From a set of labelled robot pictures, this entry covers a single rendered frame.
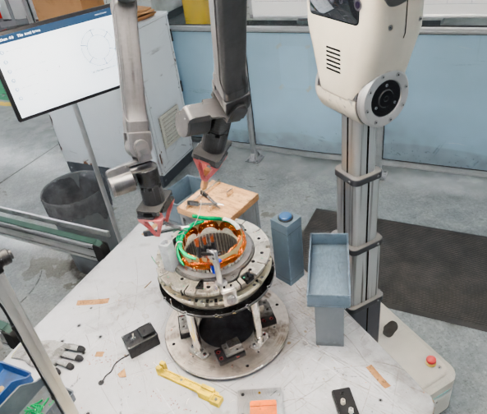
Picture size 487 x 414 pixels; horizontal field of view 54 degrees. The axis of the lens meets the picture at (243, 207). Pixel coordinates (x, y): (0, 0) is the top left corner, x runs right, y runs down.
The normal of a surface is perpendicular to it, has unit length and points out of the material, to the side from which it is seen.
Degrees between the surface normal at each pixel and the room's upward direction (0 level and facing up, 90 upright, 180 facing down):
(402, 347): 0
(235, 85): 114
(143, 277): 0
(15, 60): 83
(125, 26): 69
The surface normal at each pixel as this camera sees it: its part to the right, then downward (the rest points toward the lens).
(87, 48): 0.58, 0.29
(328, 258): -0.11, -0.81
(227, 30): 0.40, 0.86
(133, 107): 0.34, 0.06
